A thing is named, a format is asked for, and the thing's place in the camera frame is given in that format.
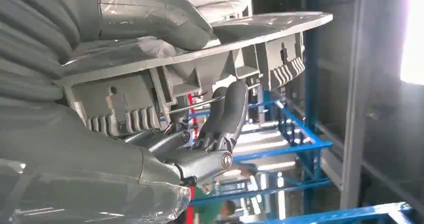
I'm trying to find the person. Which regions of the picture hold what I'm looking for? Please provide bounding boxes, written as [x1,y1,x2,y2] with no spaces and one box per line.
[193,184,239,224]

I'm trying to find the blue metal shelf rack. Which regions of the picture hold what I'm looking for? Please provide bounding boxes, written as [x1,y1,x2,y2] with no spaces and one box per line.
[190,0,334,224]
[247,201,417,224]

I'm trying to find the red barrier strip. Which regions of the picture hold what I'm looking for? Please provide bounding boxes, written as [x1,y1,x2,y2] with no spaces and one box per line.
[186,92,200,224]

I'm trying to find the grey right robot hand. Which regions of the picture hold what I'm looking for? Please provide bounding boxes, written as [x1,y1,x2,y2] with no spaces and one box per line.
[0,0,250,224]

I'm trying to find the grey metal frame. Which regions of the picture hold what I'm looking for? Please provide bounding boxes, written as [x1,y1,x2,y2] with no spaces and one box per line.
[316,0,424,213]

